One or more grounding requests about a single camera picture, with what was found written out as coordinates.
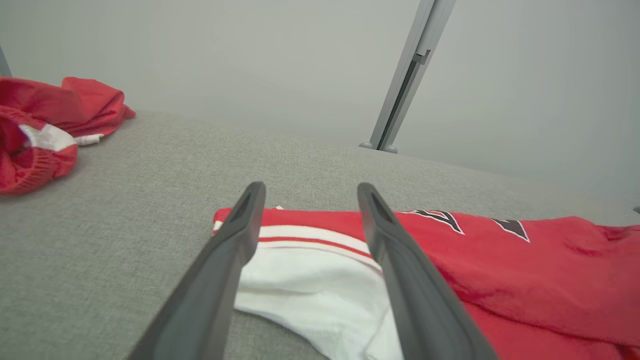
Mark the red shorts with white stripe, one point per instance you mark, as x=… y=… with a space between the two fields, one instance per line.
x=45 y=110

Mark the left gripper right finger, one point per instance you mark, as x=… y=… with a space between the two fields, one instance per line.
x=420 y=300

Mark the grey metal partition post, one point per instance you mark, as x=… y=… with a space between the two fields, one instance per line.
x=405 y=80

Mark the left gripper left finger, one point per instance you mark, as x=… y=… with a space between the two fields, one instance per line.
x=210 y=280

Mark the grey metal stand leg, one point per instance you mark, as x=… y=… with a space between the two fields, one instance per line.
x=4 y=62

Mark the red jersey with black lettering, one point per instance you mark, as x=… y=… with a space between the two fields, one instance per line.
x=525 y=280

